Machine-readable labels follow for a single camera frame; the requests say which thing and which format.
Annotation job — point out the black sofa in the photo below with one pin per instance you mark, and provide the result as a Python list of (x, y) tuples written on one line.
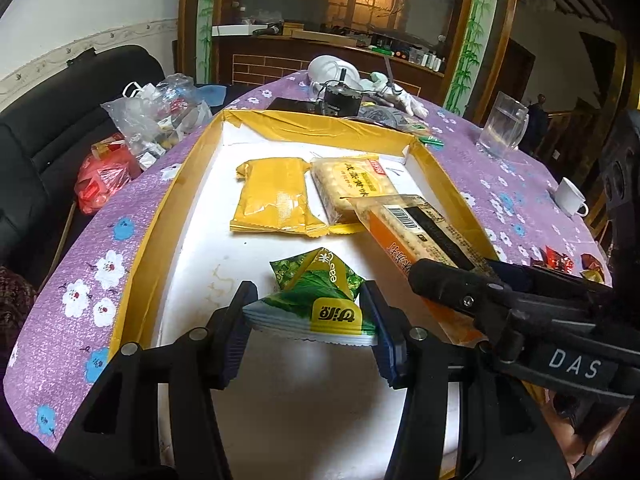
[(30, 160)]

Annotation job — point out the dark patterned cloth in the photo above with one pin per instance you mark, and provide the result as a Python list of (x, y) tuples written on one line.
[(15, 310)]

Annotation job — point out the blue plastic bag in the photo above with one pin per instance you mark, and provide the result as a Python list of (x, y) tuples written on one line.
[(211, 95)]

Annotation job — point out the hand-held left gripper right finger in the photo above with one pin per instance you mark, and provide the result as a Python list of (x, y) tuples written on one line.
[(387, 345)]

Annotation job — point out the green flat packet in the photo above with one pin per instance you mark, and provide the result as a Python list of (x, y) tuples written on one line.
[(425, 137)]

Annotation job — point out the wooden display cabinet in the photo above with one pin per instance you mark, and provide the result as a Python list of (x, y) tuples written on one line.
[(260, 60)]

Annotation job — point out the clear biscuit packet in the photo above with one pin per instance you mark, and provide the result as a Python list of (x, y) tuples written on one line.
[(345, 180)]

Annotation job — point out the green snack packet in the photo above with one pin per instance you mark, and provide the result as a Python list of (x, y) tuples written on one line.
[(310, 295)]

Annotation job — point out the orange cracker packet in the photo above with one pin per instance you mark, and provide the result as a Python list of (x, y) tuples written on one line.
[(400, 230)]

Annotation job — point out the red orange wrapped candy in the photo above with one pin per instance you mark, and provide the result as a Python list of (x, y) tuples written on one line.
[(592, 261)]

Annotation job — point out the grey mesh item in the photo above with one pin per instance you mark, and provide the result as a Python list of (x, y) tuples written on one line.
[(380, 116)]

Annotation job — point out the black cylindrical device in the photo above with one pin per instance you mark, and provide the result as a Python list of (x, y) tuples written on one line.
[(341, 102)]

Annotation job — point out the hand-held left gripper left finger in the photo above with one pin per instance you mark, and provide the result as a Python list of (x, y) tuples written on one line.
[(235, 355)]

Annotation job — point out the yellow snack packet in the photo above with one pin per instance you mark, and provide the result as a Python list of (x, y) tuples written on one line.
[(275, 195)]

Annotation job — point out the yellow-edged white tray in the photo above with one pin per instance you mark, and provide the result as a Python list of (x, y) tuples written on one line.
[(180, 200)]

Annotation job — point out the white flat box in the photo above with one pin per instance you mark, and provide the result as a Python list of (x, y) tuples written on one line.
[(232, 30)]

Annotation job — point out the white ceramic cup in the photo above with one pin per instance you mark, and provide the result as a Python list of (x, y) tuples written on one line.
[(570, 195)]

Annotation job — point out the person's right hand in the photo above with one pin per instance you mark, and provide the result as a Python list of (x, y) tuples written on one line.
[(570, 420)]

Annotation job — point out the white work glove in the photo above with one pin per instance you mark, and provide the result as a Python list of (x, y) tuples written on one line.
[(410, 105)]

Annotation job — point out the red plastic bag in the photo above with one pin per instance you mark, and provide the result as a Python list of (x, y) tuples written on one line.
[(100, 180)]

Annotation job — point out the black microphone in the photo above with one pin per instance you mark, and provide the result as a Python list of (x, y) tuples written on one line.
[(266, 31)]

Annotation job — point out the black spatula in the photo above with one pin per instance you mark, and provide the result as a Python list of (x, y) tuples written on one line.
[(388, 72)]

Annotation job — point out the yellow candy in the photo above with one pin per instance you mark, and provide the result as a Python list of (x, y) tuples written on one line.
[(591, 275)]

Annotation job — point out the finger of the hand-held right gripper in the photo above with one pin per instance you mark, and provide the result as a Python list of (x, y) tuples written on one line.
[(505, 271), (450, 285)]

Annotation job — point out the clear plastic bag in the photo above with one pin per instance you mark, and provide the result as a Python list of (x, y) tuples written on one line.
[(150, 120)]

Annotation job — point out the clear glass mug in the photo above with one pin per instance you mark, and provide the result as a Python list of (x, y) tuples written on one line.
[(500, 130)]

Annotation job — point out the black flat case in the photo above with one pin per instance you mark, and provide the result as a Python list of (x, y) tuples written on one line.
[(295, 105)]

